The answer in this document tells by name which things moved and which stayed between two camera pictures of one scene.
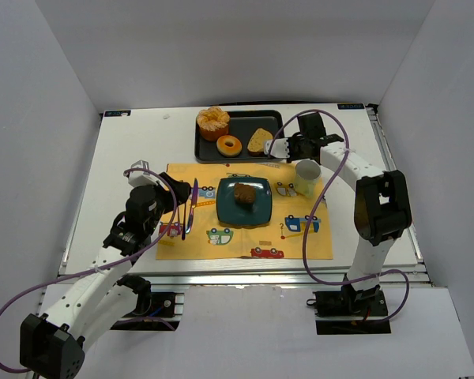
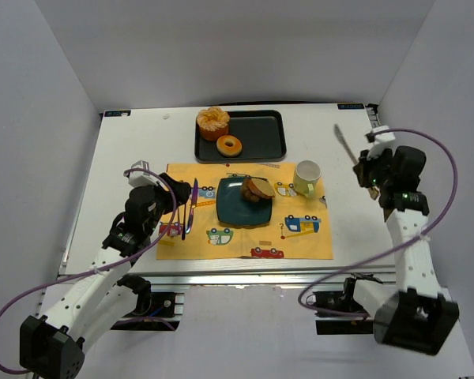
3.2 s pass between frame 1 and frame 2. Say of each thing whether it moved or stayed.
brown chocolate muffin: moved
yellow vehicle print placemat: stayed
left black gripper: stayed
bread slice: moved
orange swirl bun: stayed
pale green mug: stayed
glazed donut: stayed
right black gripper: moved
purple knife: stayed
